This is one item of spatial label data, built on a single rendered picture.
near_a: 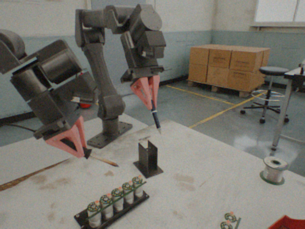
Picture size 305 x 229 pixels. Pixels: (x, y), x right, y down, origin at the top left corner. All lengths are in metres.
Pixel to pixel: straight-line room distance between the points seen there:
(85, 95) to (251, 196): 0.46
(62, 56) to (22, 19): 2.59
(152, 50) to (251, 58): 3.30
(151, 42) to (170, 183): 0.36
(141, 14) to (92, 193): 0.44
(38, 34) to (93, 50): 2.29
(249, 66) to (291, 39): 1.17
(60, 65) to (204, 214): 0.43
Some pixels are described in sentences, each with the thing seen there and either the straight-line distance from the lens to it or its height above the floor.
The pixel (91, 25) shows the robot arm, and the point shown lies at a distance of 0.76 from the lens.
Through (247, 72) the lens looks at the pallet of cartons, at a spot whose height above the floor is 0.42.
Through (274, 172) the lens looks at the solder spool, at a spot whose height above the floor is 0.78.
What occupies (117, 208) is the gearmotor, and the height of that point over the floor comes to 0.78.
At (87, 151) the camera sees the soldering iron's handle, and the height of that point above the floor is 0.89.
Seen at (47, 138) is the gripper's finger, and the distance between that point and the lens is 0.47.
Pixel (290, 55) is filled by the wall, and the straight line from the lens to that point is 4.70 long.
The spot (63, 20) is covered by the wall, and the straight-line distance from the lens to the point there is 3.16.
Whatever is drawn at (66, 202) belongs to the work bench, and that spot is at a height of 0.75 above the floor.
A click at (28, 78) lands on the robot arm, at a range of 0.45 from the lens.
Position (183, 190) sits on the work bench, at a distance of 0.59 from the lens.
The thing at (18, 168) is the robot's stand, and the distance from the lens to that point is 0.75.
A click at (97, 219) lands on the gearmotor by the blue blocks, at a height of 0.79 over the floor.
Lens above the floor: 1.14
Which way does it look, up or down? 23 degrees down
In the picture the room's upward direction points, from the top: straight up
